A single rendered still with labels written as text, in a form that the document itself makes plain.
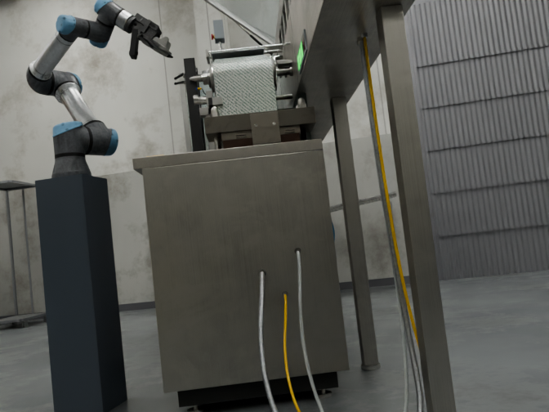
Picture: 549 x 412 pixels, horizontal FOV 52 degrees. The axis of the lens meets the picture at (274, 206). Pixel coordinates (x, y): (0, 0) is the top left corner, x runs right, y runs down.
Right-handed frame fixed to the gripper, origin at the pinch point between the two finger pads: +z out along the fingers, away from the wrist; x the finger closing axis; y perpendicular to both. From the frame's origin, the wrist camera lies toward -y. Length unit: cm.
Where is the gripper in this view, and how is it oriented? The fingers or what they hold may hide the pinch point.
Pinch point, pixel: (168, 55)
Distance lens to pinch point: 239.2
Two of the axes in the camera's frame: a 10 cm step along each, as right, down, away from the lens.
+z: 8.3, 5.5, -0.1
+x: -0.4, 0.8, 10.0
